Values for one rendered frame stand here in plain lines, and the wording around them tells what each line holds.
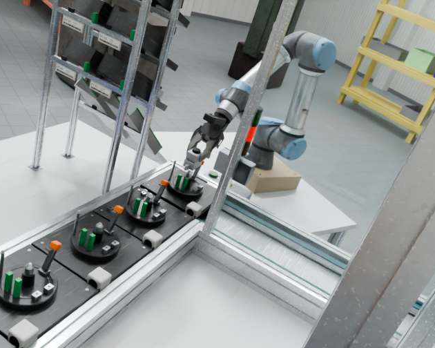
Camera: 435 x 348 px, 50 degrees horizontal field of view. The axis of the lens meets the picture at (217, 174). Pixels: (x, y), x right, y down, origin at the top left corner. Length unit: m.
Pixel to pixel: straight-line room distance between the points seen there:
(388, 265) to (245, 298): 1.22
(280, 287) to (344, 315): 1.19
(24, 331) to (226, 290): 0.67
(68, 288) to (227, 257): 0.56
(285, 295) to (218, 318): 0.24
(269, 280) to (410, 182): 1.26
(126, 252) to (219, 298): 0.33
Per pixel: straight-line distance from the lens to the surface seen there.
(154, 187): 1.69
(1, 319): 1.16
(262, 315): 1.50
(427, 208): 0.31
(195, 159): 1.64
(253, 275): 1.55
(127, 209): 1.50
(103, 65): 1.63
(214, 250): 1.57
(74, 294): 1.22
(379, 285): 0.33
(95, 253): 1.31
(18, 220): 1.61
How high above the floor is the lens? 1.83
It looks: 27 degrees down
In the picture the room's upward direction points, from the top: 19 degrees clockwise
